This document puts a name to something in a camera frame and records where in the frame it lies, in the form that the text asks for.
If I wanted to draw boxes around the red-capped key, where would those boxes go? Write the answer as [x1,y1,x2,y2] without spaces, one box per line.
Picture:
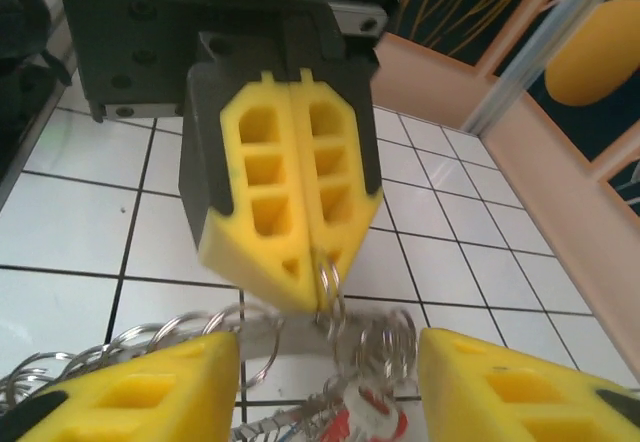
[319,379,409,442]

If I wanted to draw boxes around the aluminium corner post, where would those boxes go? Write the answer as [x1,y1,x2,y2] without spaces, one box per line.
[460,0,629,136]

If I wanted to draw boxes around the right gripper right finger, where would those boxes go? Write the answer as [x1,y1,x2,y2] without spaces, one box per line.
[417,327,640,442]

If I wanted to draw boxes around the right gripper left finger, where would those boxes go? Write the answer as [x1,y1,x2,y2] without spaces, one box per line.
[0,331,241,442]

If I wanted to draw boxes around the large metal keyring disc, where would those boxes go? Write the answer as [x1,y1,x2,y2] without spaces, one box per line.
[0,249,427,442]

